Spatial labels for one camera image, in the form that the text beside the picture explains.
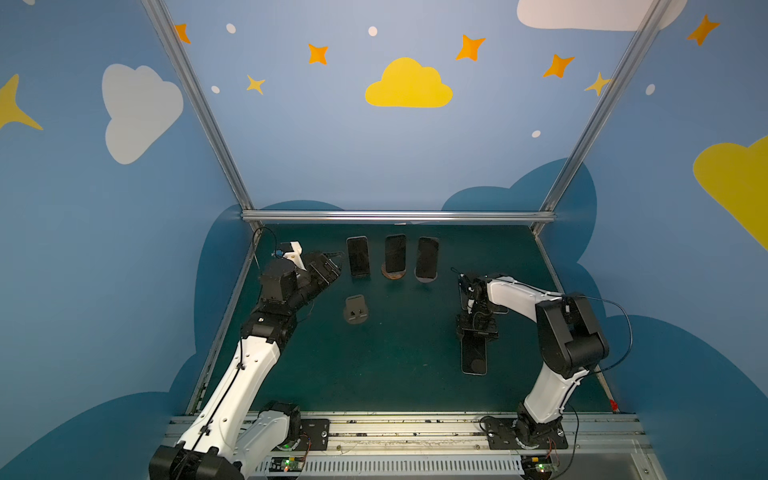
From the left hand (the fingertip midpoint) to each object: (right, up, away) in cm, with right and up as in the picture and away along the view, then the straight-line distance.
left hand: (341, 263), depth 74 cm
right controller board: (+48, -49, -3) cm, 69 cm away
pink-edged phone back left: (+2, +2, +22) cm, 22 cm away
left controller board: (-13, -49, -3) cm, 50 cm away
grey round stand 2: (+2, -16, +19) cm, 25 cm away
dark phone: (+25, +1, +23) cm, 34 cm away
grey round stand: (+25, -7, +30) cm, 40 cm away
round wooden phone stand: (+15, -5, +32) cm, 36 cm away
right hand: (+38, -23, +18) cm, 48 cm away
